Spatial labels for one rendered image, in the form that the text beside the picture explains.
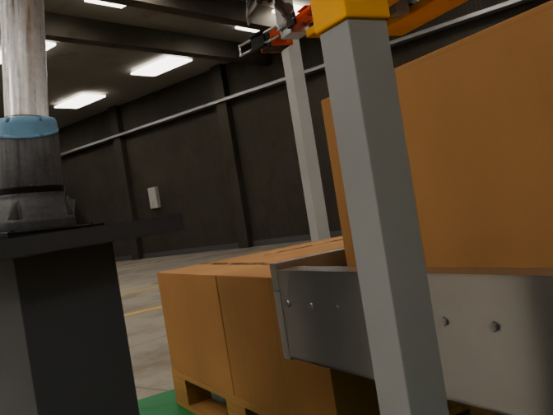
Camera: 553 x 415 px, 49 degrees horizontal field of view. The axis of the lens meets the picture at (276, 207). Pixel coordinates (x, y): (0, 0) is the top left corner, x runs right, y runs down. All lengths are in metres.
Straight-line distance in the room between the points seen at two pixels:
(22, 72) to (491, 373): 1.34
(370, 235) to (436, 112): 0.42
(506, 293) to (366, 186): 0.24
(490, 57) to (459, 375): 0.48
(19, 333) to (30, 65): 0.70
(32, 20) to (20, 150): 0.42
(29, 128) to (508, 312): 1.11
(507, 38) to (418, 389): 0.53
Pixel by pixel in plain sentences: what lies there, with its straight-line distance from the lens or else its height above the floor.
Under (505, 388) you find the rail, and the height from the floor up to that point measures 0.44.
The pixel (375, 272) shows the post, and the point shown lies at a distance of 0.73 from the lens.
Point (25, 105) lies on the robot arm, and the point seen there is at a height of 1.09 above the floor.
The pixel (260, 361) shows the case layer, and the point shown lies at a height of 0.29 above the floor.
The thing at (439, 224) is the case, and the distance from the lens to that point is 1.12.
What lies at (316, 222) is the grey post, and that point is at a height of 0.56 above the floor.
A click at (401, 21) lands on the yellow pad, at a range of 1.55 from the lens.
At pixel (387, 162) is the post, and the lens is 0.73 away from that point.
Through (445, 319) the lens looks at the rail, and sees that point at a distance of 0.93.
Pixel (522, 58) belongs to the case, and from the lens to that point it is 0.98.
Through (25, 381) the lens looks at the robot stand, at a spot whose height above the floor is 0.44.
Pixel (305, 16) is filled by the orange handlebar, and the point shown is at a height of 1.23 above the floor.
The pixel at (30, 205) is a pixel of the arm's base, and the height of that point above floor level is 0.82.
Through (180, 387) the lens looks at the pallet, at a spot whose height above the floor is 0.08.
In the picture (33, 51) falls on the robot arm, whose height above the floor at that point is 1.23.
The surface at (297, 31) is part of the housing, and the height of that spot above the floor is 1.22.
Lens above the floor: 0.73
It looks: level
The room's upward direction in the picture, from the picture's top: 9 degrees counter-clockwise
